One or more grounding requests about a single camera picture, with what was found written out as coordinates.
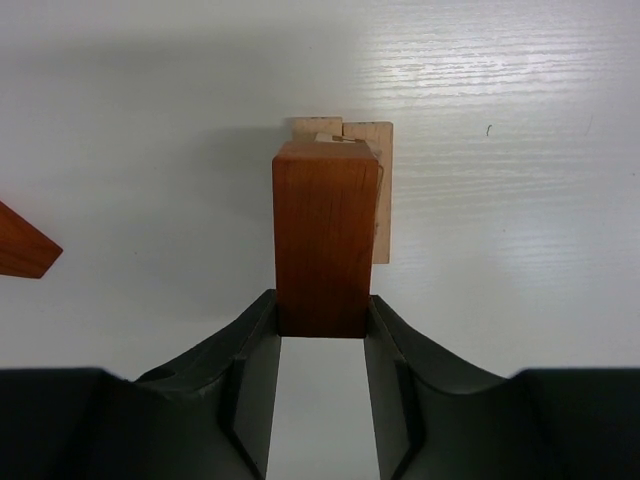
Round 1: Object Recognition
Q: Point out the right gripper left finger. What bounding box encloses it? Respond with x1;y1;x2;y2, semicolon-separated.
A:
136;290;281;479

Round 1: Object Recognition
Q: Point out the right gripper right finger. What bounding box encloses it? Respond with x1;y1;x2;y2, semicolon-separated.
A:
364;295;504;479

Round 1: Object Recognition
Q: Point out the red arch wood block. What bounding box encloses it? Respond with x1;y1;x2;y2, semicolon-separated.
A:
0;203;63;279

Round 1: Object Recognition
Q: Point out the red small wood block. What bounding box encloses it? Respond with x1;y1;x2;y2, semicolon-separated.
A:
272;141;380;338

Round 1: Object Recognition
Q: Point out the light wood rectangular block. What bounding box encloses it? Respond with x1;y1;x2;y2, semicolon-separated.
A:
342;121;394;264

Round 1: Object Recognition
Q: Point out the light wood cylinder block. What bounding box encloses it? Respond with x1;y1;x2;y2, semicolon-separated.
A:
312;132;383;165

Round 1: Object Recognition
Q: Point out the long light wood block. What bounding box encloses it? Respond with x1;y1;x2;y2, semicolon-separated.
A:
291;117;343;142

